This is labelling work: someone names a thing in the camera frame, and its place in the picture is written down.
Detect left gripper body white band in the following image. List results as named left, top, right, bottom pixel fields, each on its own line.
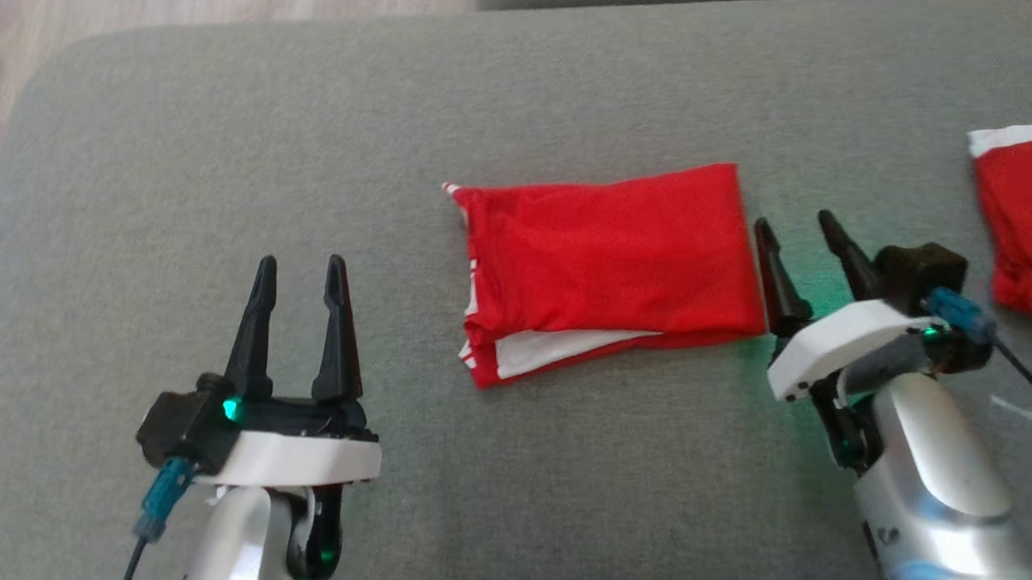
left=191, top=386, right=384, bottom=492

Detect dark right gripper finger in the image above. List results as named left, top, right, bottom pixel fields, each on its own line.
left=753, top=215, right=816, bottom=339
left=817, top=208, right=883, bottom=305

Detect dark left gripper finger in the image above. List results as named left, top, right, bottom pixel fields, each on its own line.
left=220, top=255, right=283, bottom=401
left=306, top=253, right=365, bottom=406

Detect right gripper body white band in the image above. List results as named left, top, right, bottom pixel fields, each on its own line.
left=764, top=297, right=938, bottom=403

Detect red shorts with white trim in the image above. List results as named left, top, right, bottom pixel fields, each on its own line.
left=966, top=121, right=1032, bottom=329

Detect red jersey with white sleeves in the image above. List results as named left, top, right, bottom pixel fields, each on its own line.
left=441, top=161, right=771, bottom=391

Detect right black cable teal connector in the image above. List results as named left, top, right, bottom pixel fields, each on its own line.
left=927, top=284, right=1032, bottom=492

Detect black cable teal connector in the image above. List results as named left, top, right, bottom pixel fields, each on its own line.
left=108, top=456, right=202, bottom=580
left=927, top=284, right=1032, bottom=492

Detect left black cable teal connector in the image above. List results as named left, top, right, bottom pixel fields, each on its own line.
left=108, top=456, right=202, bottom=580

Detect white cable tie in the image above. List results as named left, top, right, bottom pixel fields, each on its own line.
left=990, top=391, right=1032, bottom=426

